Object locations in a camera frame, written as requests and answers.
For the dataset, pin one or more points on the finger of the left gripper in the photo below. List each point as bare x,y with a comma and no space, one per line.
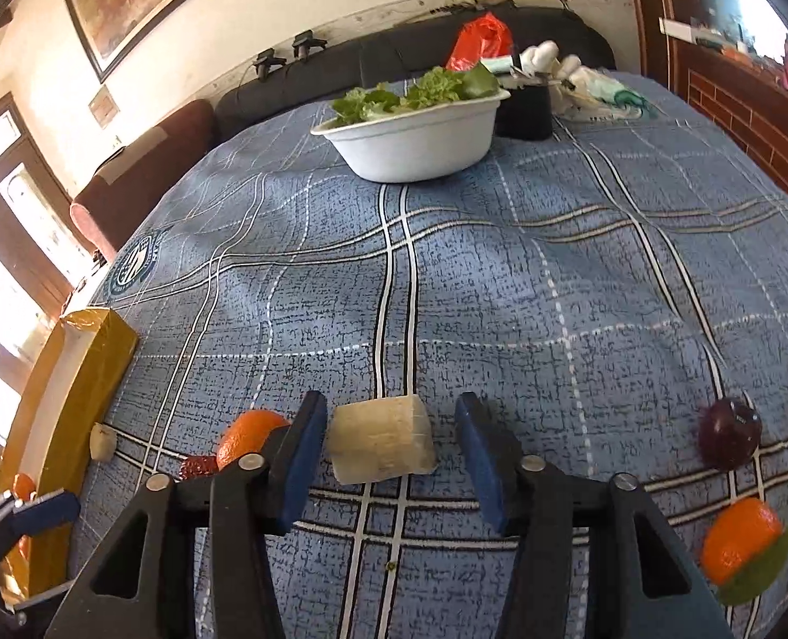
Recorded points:
45,512

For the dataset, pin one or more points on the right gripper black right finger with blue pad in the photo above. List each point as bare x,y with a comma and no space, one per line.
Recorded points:
642,581

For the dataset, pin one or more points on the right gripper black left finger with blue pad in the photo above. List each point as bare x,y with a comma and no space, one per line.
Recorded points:
139,581

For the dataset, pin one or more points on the pale cut fruit block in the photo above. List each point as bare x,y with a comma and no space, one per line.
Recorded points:
380,439

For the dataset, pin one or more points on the orange with green leaf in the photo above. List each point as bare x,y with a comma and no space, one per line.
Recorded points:
744,551

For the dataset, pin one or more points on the red date fruit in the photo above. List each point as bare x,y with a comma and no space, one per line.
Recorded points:
198,466

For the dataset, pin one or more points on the yellow cardboard tray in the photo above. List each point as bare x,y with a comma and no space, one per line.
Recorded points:
68,391

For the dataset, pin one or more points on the large orange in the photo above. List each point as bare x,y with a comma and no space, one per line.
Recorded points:
247,434

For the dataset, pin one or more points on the small pale fruit chunk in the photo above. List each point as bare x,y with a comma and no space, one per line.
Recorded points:
103,441

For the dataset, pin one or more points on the dark purple plum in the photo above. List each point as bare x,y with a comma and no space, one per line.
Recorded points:
729,434

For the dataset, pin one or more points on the blue plaid tablecloth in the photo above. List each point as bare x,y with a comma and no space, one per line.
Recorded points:
600,290

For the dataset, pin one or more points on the wooden glass door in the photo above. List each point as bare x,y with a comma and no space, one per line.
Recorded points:
42,257

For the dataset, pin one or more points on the maroon armchair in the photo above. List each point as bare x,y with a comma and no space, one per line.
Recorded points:
129,184

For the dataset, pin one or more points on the white bowl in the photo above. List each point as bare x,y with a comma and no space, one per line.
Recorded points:
420,145

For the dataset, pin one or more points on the black mug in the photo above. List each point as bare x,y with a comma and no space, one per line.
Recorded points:
526,113

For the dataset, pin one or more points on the white gloves pile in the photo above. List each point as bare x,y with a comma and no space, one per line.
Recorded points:
580,93

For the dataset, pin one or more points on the green lettuce leaves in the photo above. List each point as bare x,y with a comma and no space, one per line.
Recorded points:
436,87

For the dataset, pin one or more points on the brick pattern counter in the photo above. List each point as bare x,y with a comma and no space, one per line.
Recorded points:
745,105

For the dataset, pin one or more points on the black sofa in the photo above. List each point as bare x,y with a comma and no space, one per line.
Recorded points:
395,54

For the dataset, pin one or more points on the red plastic bag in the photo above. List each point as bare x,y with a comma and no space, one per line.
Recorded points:
486,37

